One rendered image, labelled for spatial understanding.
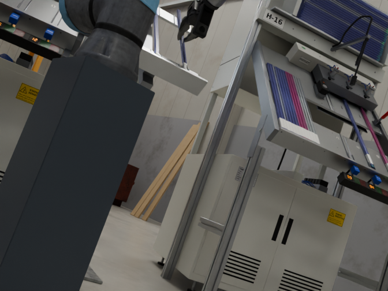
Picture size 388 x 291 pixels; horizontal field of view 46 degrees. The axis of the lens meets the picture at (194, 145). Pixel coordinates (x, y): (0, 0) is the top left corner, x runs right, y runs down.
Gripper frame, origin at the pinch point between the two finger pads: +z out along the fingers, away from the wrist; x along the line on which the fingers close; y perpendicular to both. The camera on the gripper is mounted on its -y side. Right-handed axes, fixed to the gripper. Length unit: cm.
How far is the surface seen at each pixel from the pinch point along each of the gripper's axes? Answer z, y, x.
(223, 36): 287, 433, -215
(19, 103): 44, -23, 42
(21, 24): 9, -21, 53
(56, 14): 8.1, -9.8, 44.0
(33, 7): 9, -11, 51
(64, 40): 6.2, -21.2, 39.1
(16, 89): 42, -19, 45
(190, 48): 356, 457, -198
